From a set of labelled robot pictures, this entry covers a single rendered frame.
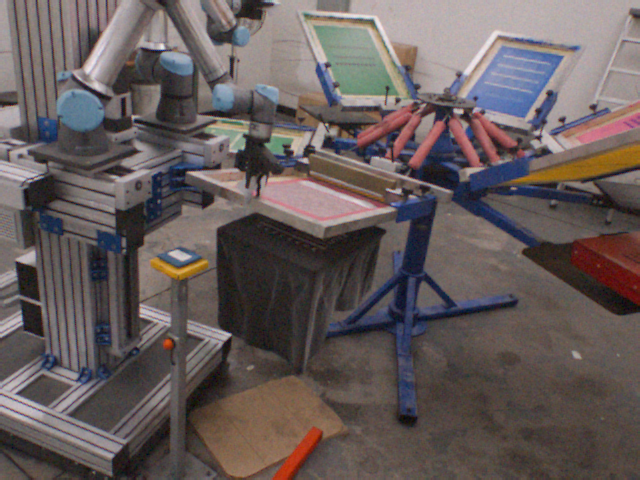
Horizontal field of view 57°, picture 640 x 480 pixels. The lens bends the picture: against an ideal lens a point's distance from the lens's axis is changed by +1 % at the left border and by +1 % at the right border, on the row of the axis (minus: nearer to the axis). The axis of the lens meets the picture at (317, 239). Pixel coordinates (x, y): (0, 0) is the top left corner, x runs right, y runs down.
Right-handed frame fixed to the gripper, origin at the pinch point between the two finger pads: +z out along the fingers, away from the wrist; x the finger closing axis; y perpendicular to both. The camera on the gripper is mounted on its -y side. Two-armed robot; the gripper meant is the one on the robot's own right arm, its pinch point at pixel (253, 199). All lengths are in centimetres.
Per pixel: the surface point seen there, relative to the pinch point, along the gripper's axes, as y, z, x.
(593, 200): -73, -5, -183
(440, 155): -6, -12, -134
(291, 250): -7.7, 17.4, -15.8
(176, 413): 11, 83, 9
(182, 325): 10.1, 46.0, 13.0
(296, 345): -18, 49, -15
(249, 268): 5.0, 28.1, -10.8
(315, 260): -17.8, 17.4, -16.0
